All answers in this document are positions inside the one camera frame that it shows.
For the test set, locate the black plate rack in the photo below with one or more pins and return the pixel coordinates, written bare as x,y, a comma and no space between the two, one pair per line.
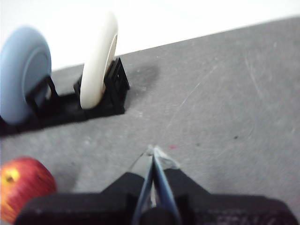
65,110

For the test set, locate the cream plate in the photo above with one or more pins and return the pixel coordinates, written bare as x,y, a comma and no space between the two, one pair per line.
98,65

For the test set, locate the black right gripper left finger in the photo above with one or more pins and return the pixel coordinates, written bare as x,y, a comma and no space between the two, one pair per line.
82,208

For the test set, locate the blue plate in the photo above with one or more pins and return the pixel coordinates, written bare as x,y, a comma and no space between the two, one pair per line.
21,70

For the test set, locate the red yellow apple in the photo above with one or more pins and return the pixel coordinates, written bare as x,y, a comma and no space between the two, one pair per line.
23,187

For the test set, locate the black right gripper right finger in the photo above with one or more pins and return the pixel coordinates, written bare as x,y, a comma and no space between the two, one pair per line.
222,211

